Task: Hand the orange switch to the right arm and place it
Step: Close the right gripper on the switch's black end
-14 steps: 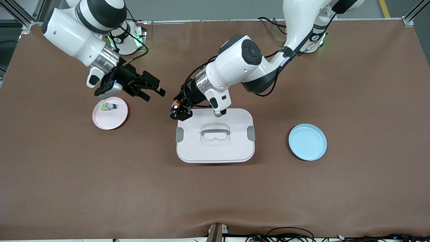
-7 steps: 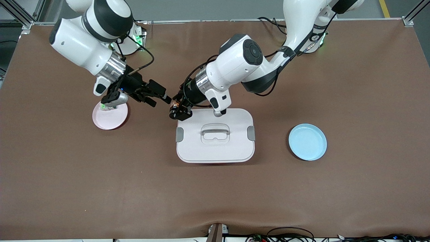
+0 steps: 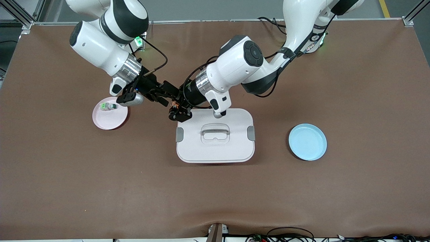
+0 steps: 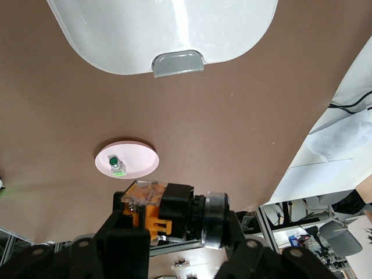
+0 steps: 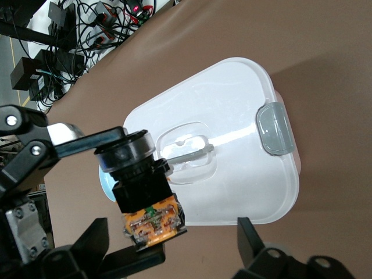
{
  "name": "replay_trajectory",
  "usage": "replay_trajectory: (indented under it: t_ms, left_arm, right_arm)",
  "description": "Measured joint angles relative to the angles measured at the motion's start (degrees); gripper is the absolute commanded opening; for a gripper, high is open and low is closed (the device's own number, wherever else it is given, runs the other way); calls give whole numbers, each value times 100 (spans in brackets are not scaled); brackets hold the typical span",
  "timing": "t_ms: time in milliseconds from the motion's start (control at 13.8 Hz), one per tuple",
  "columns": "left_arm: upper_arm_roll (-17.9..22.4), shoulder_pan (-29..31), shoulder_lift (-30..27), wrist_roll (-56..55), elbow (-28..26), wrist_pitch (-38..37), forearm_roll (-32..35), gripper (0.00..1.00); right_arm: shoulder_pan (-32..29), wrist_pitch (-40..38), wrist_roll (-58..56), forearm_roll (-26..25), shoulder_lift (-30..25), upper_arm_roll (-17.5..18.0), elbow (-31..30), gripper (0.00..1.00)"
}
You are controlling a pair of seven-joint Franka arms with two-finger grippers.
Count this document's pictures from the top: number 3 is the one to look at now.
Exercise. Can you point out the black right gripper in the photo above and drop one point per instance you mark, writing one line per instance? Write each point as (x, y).
(148, 84)

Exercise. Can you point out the aluminium frame profile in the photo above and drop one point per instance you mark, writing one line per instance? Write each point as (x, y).
(27, 23)
(408, 22)

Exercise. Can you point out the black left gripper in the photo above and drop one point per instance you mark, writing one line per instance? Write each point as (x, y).
(190, 97)

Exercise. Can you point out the grey metal bracket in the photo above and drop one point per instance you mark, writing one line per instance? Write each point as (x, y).
(216, 233)

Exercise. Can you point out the orange and black switch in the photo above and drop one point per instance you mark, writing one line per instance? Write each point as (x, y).
(173, 107)

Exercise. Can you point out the grey box latch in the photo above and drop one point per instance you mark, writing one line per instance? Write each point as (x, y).
(251, 133)
(179, 134)

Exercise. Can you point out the light blue round plate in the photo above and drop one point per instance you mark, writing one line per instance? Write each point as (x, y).
(307, 143)

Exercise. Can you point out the pale pink round plate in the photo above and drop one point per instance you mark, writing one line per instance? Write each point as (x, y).
(111, 121)

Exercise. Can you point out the pale pink lidded storage box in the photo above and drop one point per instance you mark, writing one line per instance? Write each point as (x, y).
(215, 151)

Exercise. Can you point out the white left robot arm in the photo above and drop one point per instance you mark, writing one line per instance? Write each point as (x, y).
(242, 67)

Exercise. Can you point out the silver table edge strip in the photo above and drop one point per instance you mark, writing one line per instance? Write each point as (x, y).
(201, 21)

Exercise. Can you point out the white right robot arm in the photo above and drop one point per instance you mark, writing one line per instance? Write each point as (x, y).
(97, 47)

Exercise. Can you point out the green and white switch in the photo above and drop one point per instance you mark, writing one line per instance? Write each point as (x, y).
(106, 106)

